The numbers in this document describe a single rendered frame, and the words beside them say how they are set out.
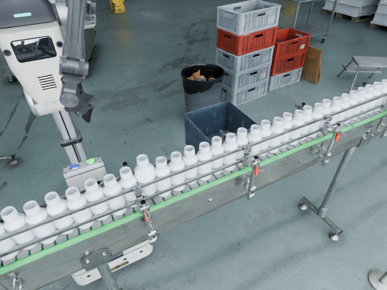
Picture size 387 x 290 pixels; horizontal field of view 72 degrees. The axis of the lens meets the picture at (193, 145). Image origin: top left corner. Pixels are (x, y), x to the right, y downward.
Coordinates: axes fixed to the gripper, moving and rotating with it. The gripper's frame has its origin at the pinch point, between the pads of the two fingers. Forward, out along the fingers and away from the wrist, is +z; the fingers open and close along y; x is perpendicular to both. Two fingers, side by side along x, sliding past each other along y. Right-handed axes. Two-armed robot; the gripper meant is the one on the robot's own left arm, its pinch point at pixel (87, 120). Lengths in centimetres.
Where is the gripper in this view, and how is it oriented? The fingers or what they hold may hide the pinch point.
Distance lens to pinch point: 113.2
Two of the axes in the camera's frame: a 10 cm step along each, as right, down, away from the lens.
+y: 3.9, -6.9, 6.1
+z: 0.2, 6.7, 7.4
